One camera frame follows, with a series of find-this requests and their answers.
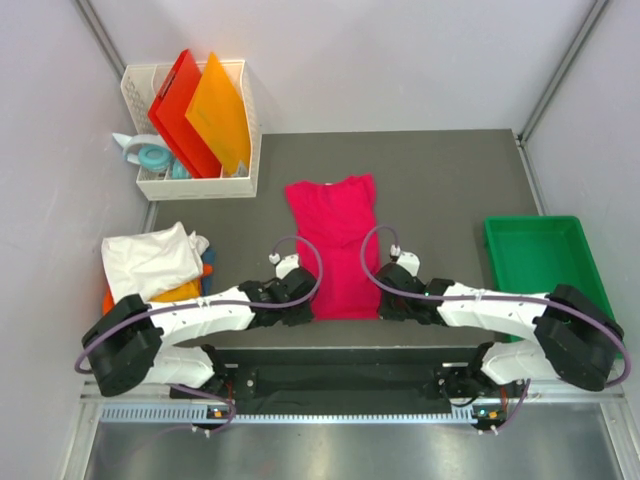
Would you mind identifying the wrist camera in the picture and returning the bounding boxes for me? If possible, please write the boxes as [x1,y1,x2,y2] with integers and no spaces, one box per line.
[390,244,420,277]
[269,253,300,280]

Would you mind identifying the teal white headphones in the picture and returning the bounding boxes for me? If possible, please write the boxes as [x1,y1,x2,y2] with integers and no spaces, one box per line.
[112,133,192,180]

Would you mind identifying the orange plastic folder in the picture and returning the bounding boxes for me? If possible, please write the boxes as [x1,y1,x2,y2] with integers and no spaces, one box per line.
[185,53,251,177]

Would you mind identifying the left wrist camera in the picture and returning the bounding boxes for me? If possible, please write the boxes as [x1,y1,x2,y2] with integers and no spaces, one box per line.
[269,253,300,280]

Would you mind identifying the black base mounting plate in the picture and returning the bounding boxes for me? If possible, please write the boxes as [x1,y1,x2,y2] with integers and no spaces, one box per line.
[169,347,526,416]

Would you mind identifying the green plastic tray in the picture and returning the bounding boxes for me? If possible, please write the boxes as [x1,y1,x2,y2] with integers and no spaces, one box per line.
[482,214,628,360]

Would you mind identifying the white slotted cable duct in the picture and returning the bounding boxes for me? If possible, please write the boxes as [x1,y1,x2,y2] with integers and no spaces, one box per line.
[99,403,506,425]

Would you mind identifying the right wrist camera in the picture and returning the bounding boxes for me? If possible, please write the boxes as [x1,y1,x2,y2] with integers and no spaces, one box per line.
[390,244,420,277]

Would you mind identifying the magenta t shirt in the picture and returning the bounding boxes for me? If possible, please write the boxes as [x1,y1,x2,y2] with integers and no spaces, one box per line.
[284,174,381,321]

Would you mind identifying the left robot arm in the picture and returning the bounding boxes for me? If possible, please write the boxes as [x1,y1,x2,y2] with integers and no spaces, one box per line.
[82,267,319,397]

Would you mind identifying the white plastic organizer basket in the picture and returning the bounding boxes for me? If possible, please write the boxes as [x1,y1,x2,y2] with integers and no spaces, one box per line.
[120,60,262,201]

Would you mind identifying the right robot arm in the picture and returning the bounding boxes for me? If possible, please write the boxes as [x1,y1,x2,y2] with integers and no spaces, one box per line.
[369,259,626,397]

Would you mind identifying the red plastic folder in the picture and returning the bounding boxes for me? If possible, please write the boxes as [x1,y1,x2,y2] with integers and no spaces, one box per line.
[148,49,222,179]

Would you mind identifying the blue folded t shirt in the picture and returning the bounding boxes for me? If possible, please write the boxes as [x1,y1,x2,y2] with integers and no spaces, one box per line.
[200,248,216,296]

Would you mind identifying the white folded t shirt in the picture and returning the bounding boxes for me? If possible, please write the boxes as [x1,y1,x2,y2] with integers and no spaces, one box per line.
[101,221,210,301]

